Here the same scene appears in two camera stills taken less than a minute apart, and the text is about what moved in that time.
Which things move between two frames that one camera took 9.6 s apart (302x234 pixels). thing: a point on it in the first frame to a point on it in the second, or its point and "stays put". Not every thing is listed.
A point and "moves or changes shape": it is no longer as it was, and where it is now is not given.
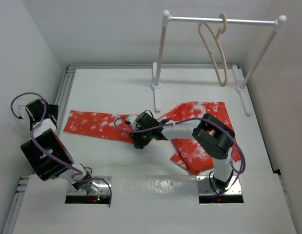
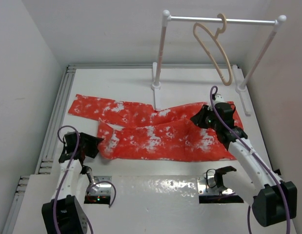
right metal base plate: x=204 y=189 stays put
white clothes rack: x=240 y=84 stays put
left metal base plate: x=104 y=183 stays put
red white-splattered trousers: x=190 y=155 moves or changes shape
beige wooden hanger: x=217 y=39 moves or changes shape
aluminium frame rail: x=64 y=91 stays put
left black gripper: x=53 y=109 to x=93 y=143
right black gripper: x=139 y=143 to x=197 y=119
